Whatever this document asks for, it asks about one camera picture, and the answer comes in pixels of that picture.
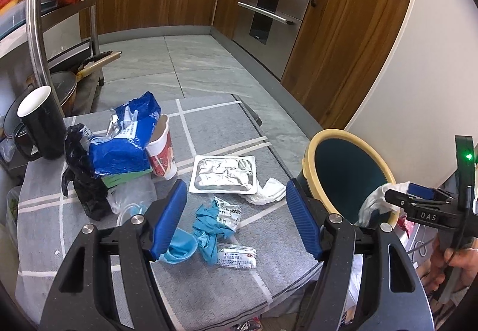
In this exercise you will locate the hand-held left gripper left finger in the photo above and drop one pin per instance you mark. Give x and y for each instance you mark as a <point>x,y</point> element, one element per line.
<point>170,215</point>

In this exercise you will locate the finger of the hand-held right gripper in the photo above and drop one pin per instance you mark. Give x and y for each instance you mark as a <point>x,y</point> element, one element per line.
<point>425,213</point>
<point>422,191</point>

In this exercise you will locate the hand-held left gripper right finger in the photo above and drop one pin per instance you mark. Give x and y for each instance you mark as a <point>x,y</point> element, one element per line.
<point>300,219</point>

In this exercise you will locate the white tissue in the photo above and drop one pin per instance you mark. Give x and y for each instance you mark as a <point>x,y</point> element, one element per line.
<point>373,205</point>
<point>267,192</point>

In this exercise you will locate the green medicine box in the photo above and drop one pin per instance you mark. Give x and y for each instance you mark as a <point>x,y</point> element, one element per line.
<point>121,178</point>

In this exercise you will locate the dark bin with yellow rim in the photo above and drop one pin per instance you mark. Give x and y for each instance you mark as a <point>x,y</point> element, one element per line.
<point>347,170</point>

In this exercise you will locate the person's right hand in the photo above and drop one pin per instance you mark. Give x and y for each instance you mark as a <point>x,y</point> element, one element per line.
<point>438,263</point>

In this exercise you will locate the teal rubber glove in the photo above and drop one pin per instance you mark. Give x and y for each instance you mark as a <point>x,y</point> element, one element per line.
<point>207,230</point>

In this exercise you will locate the clear plastic bag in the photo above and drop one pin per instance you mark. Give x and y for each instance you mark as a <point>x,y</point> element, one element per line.
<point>130,196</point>

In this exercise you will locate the small white sachet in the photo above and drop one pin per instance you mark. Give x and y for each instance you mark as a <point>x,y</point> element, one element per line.
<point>229,215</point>

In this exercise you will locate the red and white paper cup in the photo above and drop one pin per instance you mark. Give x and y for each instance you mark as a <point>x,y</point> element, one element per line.
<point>162,155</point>

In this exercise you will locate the silver foil tray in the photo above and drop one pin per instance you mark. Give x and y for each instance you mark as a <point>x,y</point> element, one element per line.
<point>224,174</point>

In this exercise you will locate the small white medicine packet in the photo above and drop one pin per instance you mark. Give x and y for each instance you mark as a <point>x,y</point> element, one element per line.
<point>239,258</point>

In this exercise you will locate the blue snack bag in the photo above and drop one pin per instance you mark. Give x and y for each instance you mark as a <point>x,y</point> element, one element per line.
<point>127,140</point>

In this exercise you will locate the black plastic bag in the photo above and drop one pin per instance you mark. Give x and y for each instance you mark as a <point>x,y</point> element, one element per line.
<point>84,181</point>

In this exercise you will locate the grey checked tablecloth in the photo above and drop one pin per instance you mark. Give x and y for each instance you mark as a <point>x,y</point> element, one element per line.
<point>224,293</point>

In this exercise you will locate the black mug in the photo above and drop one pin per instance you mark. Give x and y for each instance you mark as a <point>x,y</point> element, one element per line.
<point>39,125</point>

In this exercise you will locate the stainless steel oven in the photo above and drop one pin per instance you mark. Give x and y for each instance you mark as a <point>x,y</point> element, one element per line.
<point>269,17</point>

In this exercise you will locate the metal kitchen rack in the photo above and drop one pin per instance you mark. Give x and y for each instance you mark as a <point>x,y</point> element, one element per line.
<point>37,35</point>

